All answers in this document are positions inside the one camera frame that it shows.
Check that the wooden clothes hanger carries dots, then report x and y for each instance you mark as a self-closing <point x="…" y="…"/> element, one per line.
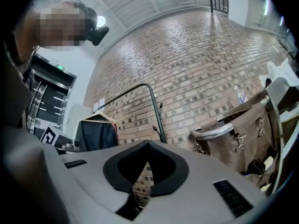
<point x="107" y="117"/>

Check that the white paper sheet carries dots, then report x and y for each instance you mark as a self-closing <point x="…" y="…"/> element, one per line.
<point x="101" y="102"/>
<point x="96" y="107"/>

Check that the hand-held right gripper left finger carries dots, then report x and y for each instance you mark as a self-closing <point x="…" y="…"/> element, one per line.
<point x="93" y="185"/>

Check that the clear plastic bottle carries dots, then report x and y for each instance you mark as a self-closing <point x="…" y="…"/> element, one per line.
<point x="241" y="96"/>

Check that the green exit sign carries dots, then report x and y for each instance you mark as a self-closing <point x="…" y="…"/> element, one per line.
<point x="60" y="67"/>

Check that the grey curved frame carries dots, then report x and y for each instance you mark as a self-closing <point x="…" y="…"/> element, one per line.
<point x="276" y="129"/>

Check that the black metal coat rack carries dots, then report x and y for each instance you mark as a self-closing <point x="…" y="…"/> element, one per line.
<point x="162" y="136"/>

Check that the dark jacket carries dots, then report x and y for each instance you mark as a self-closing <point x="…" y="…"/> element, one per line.
<point x="98" y="135"/>

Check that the round ceiling light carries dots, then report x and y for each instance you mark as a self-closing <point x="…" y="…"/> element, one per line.
<point x="101" y="21"/>

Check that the silver metal rail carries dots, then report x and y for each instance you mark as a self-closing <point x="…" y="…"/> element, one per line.
<point x="215" y="132"/>

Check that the black head-worn camera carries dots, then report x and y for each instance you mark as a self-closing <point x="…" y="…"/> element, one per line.
<point x="99" y="34"/>

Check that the person's head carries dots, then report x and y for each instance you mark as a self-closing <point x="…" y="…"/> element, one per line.
<point x="58" y="27"/>

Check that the person's brown clothing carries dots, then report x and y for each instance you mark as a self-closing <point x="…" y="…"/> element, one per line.
<point x="14" y="90"/>

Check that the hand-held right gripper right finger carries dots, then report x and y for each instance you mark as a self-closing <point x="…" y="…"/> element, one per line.
<point x="191" y="195"/>

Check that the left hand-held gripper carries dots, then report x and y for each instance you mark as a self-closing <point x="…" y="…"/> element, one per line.
<point x="52" y="136"/>

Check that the brown backpack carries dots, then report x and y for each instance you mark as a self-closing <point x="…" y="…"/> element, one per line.
<point x="247" y="129"/>

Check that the white plastic object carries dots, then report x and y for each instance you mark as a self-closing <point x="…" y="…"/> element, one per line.
<point x="282" y="74"/>

